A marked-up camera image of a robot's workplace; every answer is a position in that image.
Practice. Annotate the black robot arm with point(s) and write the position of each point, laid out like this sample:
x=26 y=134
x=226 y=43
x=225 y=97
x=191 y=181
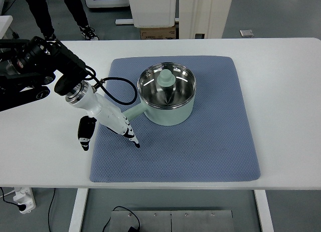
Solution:
x=34 y=63

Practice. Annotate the grey floor plate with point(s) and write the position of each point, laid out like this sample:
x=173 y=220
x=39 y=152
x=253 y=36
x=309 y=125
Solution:
x=246 y=33

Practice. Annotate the white table leg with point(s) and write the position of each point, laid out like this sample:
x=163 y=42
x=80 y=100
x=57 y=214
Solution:
x=78 y=210
x=263 y=211

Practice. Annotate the glass lid green knob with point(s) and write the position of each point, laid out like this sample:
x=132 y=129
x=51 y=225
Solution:
x=167 y=85

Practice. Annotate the white table leg right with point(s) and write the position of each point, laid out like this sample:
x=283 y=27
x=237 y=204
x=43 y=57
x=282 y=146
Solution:
x=263 y=211

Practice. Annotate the cream pillar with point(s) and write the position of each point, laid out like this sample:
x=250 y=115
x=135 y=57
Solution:
x=205 y=18

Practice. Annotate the white power strip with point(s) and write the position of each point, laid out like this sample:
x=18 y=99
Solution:
x=25 y=199

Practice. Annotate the white side table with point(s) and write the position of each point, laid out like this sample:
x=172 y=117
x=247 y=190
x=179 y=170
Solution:
x=6 y=31

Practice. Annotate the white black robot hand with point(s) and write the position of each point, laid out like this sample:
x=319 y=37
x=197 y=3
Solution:
x=101 y=110

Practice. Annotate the white cabinet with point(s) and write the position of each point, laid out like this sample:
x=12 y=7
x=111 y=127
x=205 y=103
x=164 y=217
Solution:
x=153 y=13

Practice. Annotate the blue quilted mat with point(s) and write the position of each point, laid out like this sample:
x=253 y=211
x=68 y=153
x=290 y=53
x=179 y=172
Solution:
x=214 y=144

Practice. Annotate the metal base plate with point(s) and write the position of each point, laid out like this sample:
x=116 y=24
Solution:
x=172 y=220

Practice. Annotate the person in black trousers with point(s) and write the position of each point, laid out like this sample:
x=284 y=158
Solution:
x=41 y=13

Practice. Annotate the green pot with handle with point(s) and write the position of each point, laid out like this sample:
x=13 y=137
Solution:
x=160 y=116

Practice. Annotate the white table leg left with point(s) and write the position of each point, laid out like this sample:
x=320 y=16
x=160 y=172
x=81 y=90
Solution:
x=78 y=210

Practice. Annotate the cardboard box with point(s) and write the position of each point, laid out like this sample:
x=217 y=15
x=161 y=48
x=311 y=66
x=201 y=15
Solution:
x=158 y=33

